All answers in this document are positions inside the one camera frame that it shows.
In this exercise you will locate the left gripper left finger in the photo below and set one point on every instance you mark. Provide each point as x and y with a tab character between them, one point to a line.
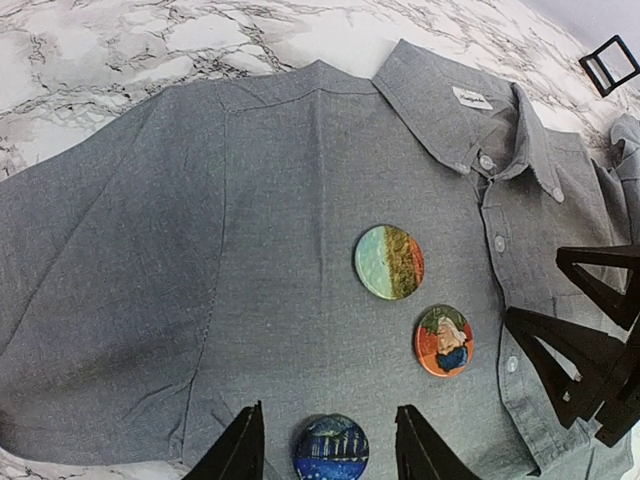
238	454

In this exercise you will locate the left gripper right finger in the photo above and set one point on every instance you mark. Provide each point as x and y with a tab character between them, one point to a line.
421	454

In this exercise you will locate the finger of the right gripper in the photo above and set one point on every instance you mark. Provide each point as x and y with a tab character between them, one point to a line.
619	303
587	373

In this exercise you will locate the orange portrait brooch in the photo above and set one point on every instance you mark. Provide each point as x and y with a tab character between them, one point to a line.
443	341

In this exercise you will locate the grey button-up shirt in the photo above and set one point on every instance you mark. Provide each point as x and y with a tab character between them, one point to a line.
196	255

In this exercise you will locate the blue night scene brooch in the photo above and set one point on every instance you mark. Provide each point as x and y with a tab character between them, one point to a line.
332	447

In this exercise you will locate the teal and gold brooch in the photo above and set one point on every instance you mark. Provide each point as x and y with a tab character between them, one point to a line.
389	262

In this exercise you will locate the black display frame back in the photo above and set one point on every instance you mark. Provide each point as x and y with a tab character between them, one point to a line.
610	66

